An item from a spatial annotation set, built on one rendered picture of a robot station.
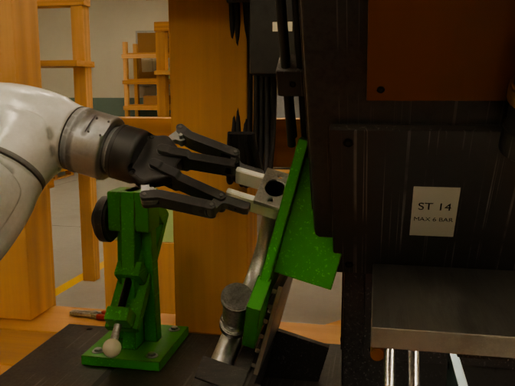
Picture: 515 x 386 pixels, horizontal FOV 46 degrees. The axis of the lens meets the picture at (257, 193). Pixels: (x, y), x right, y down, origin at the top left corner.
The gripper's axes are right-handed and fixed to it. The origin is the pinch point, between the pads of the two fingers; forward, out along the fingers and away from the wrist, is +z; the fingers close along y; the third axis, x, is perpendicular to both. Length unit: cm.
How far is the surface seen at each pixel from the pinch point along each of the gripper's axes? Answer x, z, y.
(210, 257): 32.8, -9.2, 5.1
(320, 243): -5.5, 9.9, -7.8
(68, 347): 35.0, -26.0, -17.8
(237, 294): 0.0, 2.4, -14.4
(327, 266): -3.9, 11.4, -9.4
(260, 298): -2.5, 5.3, -15.1
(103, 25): 705, -505, 716
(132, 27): 696, -449, 722
